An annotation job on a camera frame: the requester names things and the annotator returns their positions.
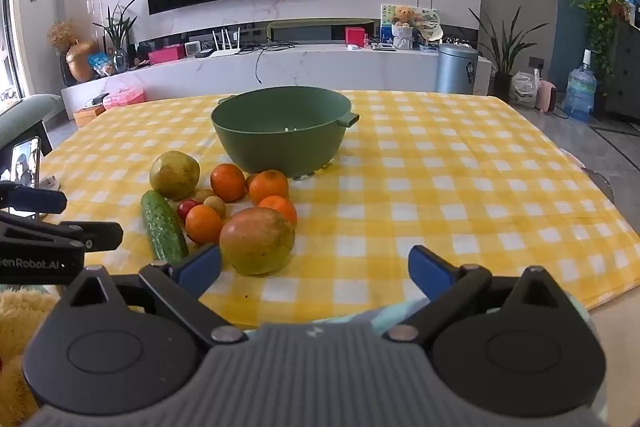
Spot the beige cap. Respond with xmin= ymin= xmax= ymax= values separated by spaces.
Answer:
xmin=417 ymin=24 xmax=444 ymax=46

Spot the pink plastic case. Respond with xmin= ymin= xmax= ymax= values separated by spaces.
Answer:
xmin=102 ymin=88 xmax=146 ymax=109

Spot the yellow fuzzy plush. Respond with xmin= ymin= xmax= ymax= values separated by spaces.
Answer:
xmin=0 ymin=288 xmax=62 ymax=427

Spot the green cucumber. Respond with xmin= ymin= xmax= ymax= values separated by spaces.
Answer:
xmin=140 ymin=190 xmax=190 ymax=265

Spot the blue water jug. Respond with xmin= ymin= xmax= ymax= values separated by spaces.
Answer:
xmin=563 ymin=49 xmax=599 ymax=124

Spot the dark grey cabinet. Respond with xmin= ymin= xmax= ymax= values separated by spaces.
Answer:
xmin=606 ymin=13 xmax=640 ymax=124

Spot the brown teddy bear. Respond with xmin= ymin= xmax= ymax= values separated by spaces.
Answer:
xmin=391 ymin=6 xmax=417 ymax=51

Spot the yellow checkered tablecloth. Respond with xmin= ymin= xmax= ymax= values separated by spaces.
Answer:
xmin=37 ymin=89 xmax=640 ymax=329

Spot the small pink heater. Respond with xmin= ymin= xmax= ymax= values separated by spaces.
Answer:
xmin=534 ymin=79 xmax=558 ymax=113

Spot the green plant in glass vase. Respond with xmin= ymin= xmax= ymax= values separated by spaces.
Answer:
xmin=92 ymin=0 xmax=142 ymax=74

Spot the white router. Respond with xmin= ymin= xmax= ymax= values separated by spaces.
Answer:
xmin=209 ymin=26 xmax=244 ymax=58

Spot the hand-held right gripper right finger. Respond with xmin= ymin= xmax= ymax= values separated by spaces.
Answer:
xmin=382 ymin=244 xmax=577 ymax=349

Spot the long-leaf potted plant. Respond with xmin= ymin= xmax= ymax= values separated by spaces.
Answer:
xmin=467 ymin=6 xmax=549 ymax=104

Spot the orange box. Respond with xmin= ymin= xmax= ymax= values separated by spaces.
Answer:
xmin=73 ymin=104 xmax=107 ymax=128

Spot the pink rectangular box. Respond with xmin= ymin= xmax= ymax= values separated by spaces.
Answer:
xmin=148 ymin=45 xmax=186 ymax=66

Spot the grey-green sofa cushion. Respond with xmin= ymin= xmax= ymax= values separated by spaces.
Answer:
xmin=0 ymin=94 xmax=65 ymax=160

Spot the smartphone on stand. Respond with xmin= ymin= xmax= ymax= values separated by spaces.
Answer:
xmin=9 ymin=135 xmax=42 ymax=221

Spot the colourful poster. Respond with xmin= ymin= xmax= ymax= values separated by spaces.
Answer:
xmin=380 ymin=4 xmax=439 ymax=44

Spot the white marble television console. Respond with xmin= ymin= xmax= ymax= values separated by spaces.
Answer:
xmin=60 ymin=43 xmax=493 ymax=114

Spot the white plastic bag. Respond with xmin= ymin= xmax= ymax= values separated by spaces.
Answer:
xmin=509 ymin=71 xmax=542 ymax=108

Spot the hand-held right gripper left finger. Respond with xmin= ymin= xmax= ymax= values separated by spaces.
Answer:
xmin=60 ymin=243 xmax=248 ymax=348

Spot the black cable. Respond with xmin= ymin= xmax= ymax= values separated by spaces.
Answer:
xmin=254 ymin=44 xmax=297 ymax=84

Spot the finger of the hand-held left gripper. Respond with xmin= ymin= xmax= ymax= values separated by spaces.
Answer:
xmin=0 ymin=211 xmax=124 ymax=254
xmin=0 ymin=182 xmax=68 ymax=215

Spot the gold vase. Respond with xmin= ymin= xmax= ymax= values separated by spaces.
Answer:
xmin=66 ymin=39 xmax=100 ymax=84

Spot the green plastic bowl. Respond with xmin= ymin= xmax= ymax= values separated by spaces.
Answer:
xmin=210 ymin=86 xmax=361 ymax=180

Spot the blue snack packet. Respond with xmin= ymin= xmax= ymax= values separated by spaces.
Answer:
xmin=88 ymin=51 xmax=114 ymax=76

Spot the red cherry tomato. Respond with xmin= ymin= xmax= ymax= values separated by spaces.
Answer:
xmin=176 ymin=199 xmax=202 ymax=223

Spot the olive speaker box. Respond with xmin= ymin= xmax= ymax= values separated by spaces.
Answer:
xmin=265 ymin=19 xmax=377 ymax=44

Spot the leafy plant on cabinet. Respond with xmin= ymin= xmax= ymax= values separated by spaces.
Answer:
xmin=570 ymin=0 xmax=629 ymax=78

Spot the grey-blue trash can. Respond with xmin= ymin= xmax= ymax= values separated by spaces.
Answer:
xmin=434 ymin=44 xmax=479 ymax=96

